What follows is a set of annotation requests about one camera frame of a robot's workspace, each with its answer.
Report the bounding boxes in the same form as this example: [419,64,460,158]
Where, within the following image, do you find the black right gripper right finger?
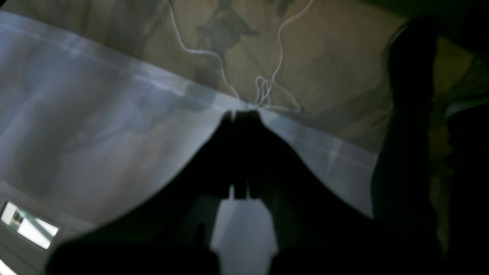
[241,110,440,275]

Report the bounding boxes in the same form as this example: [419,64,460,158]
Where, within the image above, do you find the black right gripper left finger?
[46,112,233,275]

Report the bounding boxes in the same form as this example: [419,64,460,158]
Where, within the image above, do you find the white cable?
[165,0,314,113]

